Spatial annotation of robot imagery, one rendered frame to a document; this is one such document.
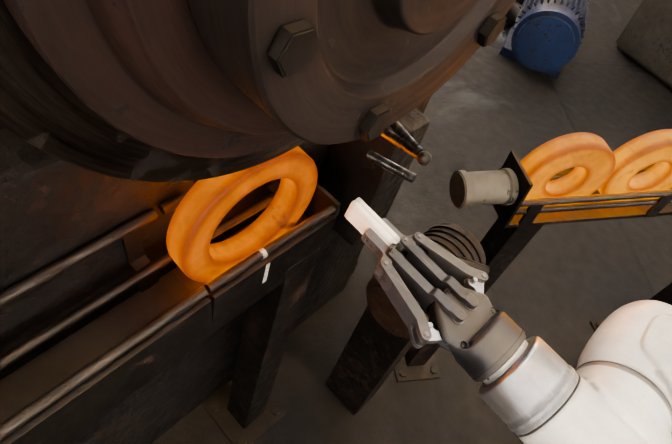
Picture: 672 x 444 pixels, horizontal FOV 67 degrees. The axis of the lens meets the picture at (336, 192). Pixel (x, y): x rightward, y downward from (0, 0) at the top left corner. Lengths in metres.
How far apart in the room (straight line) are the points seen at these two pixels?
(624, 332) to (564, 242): 1.24
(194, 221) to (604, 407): 0.43
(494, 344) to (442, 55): 0.31
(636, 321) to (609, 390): 0.13
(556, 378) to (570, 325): 1.14
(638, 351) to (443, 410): 0.79
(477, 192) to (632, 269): 1.25
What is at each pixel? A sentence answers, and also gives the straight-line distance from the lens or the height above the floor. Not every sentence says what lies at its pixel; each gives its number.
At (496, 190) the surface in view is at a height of 0.69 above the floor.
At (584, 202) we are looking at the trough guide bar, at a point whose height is 0.68.
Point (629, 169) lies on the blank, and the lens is 0.94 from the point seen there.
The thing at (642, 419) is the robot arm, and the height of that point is 0.77.
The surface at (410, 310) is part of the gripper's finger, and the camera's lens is 0.55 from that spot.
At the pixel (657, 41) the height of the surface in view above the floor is 0.17.
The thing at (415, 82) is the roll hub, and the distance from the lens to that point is 0.36.
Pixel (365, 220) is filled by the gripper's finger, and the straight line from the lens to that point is 0.59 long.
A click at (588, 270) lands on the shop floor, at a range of 1.88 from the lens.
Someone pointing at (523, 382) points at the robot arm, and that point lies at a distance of 0.56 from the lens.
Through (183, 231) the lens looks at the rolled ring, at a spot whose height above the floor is 0.79.
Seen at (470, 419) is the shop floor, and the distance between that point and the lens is 1.41.
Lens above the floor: 1.20
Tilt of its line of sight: 47 degrees down
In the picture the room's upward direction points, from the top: 19 degrees clockwise
